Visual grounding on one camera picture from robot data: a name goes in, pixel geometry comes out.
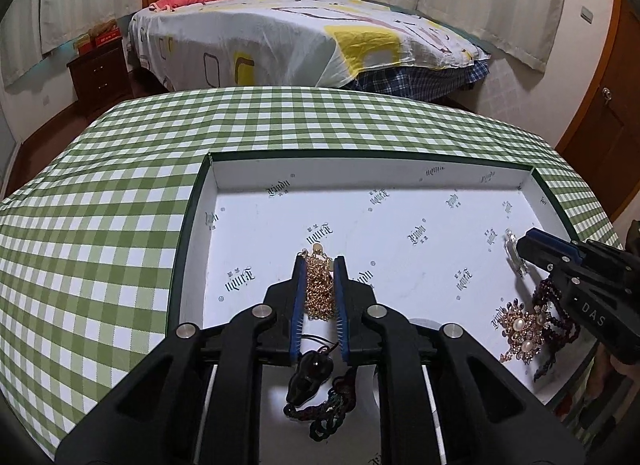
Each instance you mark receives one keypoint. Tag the white jade bangle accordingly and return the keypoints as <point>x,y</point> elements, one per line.
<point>424,323</point>

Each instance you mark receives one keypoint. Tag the sliding door wardrobe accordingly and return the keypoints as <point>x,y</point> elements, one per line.
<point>6,145</point>

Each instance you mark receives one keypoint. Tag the silver rhinestone clip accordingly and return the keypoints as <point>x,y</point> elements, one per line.
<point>512,252</point>

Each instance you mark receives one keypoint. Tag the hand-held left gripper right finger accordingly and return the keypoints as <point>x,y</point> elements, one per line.
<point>341,295</point>

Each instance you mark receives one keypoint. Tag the gold flower pearl brooch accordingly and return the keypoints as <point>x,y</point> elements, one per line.
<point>522,327</point>

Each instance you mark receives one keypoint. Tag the shallow green box white lining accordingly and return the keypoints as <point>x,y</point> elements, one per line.
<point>400,205</point>

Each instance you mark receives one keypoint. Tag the small red box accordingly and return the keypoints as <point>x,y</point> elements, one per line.
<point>84,44</point>

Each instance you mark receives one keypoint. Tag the dark wooden nightstand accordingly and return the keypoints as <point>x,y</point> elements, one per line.
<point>100,75</point>

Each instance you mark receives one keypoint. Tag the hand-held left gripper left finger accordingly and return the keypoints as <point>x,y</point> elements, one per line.
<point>298,295</point>

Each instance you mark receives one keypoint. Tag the wall light switch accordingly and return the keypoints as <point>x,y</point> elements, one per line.
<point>587,14</point>

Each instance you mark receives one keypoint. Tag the blue plaid bed skirt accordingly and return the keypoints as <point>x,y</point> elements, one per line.
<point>425,77</point>

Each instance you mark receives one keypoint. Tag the patterned white yellow bedsheet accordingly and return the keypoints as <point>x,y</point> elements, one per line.
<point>275,35</point>

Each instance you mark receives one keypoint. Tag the metal door knob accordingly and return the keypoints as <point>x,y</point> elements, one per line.
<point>606,95</point>

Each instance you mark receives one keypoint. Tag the green checked tablecloth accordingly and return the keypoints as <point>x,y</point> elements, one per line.
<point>100,245</point>

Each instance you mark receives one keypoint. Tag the brown wooden door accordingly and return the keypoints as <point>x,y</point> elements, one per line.
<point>610,120</point>

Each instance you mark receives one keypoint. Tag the red gift box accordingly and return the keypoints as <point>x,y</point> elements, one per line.
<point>107,39</point>

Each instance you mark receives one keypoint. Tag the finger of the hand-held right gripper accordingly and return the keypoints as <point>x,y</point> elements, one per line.
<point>555,245</point>
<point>537,255</point>

